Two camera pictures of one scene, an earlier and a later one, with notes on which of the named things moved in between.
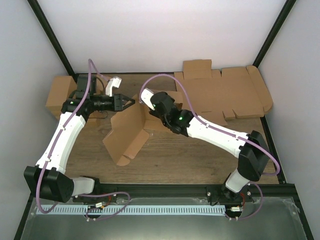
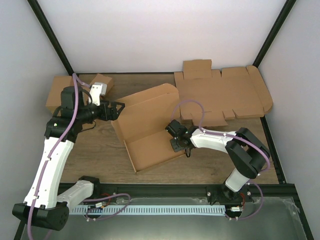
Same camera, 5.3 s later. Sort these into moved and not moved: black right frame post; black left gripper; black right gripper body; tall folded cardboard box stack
Moved: black right gripper body; black left gripper
Not moved: black right frame post; tall folded cardboard box stack
